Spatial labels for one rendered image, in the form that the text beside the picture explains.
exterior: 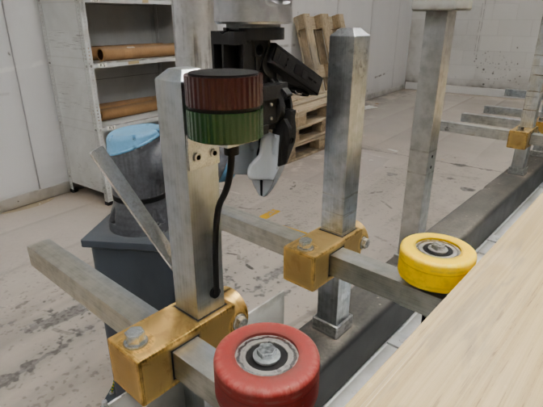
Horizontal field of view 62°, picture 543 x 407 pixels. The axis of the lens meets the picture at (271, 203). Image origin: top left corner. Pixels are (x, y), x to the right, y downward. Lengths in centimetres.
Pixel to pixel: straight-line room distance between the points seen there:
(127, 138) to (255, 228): 61
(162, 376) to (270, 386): 14
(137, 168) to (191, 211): 82
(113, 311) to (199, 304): 10
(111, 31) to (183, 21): 243
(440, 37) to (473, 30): 740
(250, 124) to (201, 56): 85
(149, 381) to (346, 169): 34
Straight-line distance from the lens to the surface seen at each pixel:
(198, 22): 118
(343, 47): 57
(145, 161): 121
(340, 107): 57
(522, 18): 806
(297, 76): 59
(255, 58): 55
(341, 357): 70
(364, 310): 77
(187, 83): 35
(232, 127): 34
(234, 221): 70
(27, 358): 194
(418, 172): 83
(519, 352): 42
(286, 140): 56
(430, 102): 80
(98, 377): 177
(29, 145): 333
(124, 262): 129
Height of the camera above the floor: 114
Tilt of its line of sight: 22 degrees down
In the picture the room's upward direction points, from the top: straight up
